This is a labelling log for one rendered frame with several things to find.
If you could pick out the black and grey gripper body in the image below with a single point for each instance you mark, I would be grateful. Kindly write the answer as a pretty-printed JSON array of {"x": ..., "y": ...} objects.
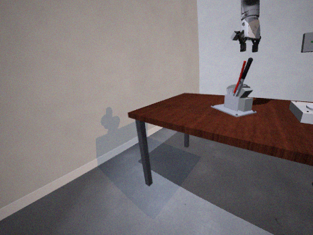
[{"x": 251, "y": 27}]

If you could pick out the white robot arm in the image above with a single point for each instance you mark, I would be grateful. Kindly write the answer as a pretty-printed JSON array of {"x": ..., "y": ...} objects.
[{"x": 250, "y": 8}]

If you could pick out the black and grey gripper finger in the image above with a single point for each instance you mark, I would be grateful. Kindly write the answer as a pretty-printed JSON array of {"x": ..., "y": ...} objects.
[
  {"x": 255, "y": 45},
  {"x": 242, "y": 41}
]

